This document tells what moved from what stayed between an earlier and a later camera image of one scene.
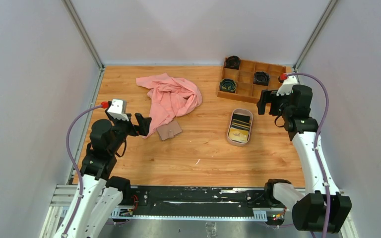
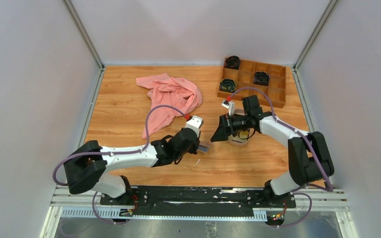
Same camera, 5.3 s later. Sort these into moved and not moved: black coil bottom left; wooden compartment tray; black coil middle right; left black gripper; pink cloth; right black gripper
Moved: left black gripper; right black gripper
Not moved: black coil middle right; black coil bottom left; wooden compartment tray; pink cloth
